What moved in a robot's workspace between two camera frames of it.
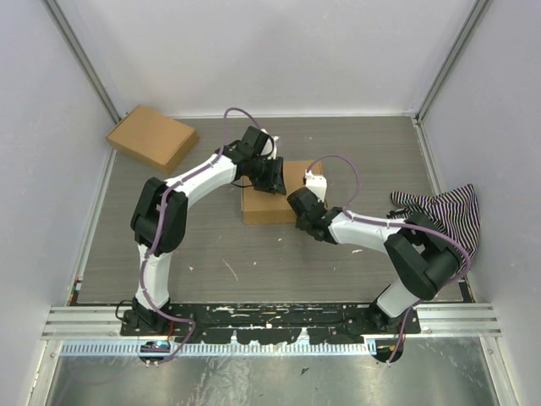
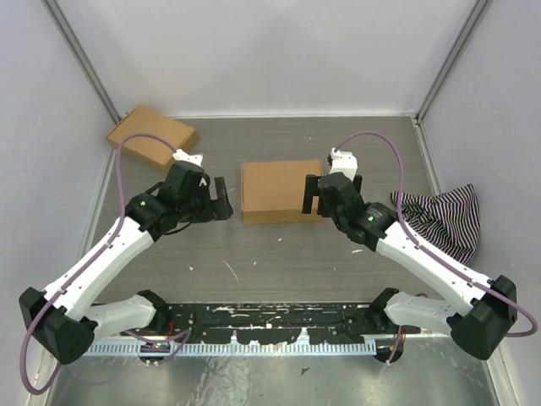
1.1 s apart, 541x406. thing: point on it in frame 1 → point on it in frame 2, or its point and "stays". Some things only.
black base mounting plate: [263, 324] stays
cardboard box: [260, 206] stays
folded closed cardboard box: [154, 139] stays
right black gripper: [300, 224] → [312, 189]
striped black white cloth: [455, 213] stays
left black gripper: [275, 183] → [220, 209]
